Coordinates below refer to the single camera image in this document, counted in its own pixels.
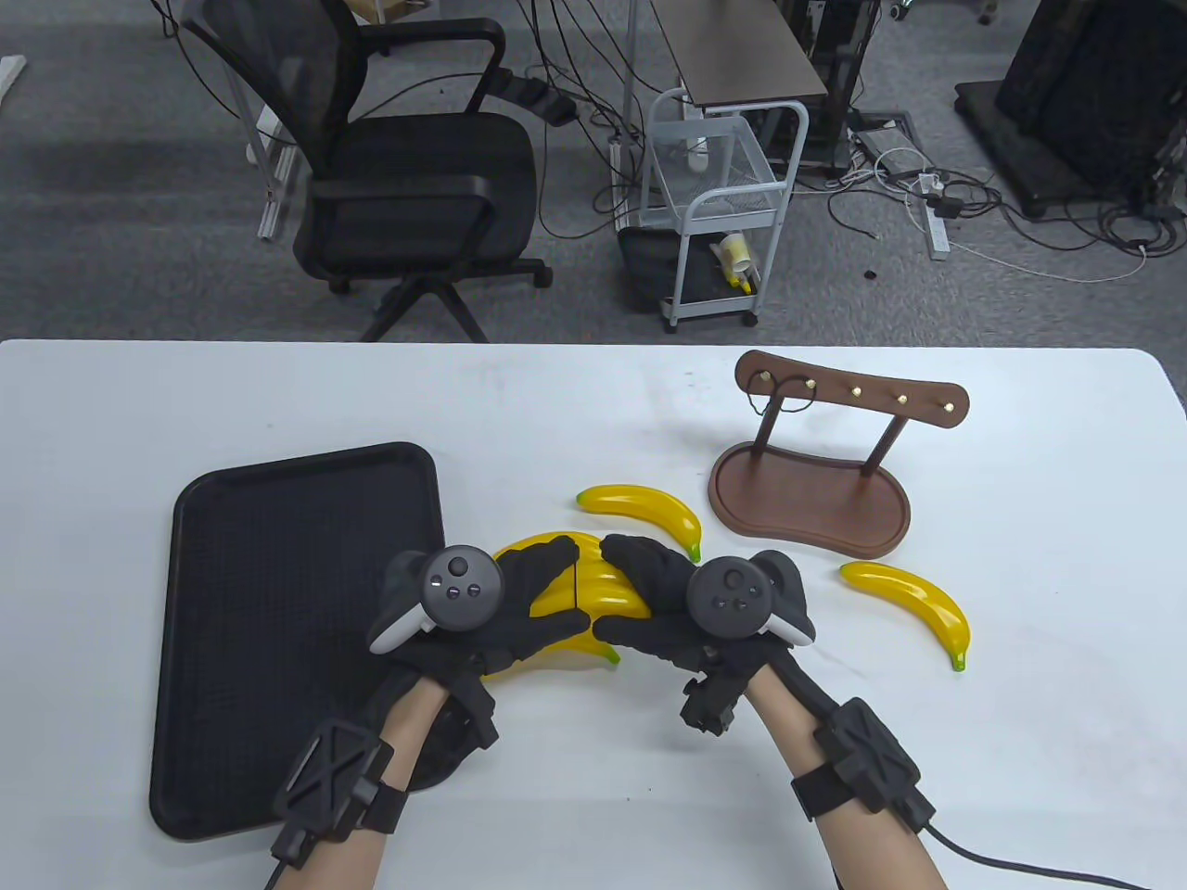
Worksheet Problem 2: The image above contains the person's right hand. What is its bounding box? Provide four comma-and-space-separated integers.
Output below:
592, 533, 800, 689

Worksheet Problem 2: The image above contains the person's left hand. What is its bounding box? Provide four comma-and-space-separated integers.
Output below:
383, 536, 594, 693

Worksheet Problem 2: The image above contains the person's right forearm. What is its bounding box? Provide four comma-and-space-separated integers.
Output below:
747, 669, 949, 890

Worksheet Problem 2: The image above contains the grey black handheld controller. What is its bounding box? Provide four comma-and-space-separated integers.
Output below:
684, 552, 817, 648
368, 547, 506, 655

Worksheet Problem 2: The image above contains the brown wooden hook stand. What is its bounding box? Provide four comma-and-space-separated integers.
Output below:
708, 350, 971, 563

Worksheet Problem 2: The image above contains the black wrist tracker module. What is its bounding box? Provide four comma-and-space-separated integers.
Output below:
271, 718, 409, 868
791, 697, 936, 835

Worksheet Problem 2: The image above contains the black plastic tray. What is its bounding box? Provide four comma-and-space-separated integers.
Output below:
148, 441, 470, 843

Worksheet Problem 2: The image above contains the black floor bin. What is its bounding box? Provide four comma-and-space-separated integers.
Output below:
618, 225, 683, 314

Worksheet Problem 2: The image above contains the black mesh office chair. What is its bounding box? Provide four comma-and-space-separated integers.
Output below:
176, 0, 555, 345

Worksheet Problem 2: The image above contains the grey floor socket plate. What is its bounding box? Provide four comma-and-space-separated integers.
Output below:
853, 125, 921, 179

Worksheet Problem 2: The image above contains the dark grey side desk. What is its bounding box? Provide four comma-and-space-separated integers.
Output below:
649, 0, 829, 110

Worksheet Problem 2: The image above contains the black equipment stand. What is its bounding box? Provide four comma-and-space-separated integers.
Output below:
955, 0, 1187, 221

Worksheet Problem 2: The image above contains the white wire rolling cart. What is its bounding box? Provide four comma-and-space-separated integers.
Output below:
642, 88, 810, 334

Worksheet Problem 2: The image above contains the aluminium frame bar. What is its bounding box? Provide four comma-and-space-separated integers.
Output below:
258, 102, 302, 244

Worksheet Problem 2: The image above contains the black desk frame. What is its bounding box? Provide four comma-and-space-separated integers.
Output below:
777, 0, 882, 179

